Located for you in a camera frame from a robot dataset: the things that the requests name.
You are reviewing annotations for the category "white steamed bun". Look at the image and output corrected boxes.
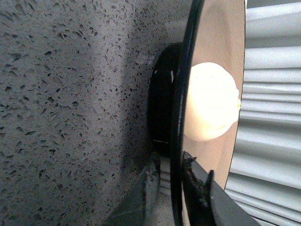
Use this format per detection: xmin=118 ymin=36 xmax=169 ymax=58
xmin=184 ymin=62 xmax=241 ymax=141

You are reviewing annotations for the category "tan plate with black rim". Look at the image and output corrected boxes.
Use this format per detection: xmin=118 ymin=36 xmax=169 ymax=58
xmin=147 ymin=0 xmax=245 ymax=226

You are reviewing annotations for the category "grey curtain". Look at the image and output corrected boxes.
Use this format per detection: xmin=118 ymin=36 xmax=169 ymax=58
xmin=226 ymin=0 xmax=301 ymax=226

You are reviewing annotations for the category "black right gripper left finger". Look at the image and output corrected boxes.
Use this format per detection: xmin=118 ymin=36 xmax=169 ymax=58
xmin=104 ymin=154 xmax=160 ymax=226

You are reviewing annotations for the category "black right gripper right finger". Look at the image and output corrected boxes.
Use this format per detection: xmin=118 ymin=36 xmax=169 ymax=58
xmin=182 ymin=152 xmax=259 ymax=226

